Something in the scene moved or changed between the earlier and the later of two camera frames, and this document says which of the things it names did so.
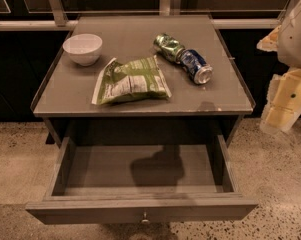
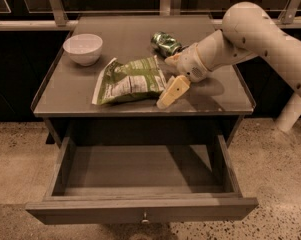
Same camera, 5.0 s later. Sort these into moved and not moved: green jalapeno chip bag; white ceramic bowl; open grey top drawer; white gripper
Moved: white gripper
Not moved: open grey top drawer; green jalapeno chip bag; white ceramic bowl
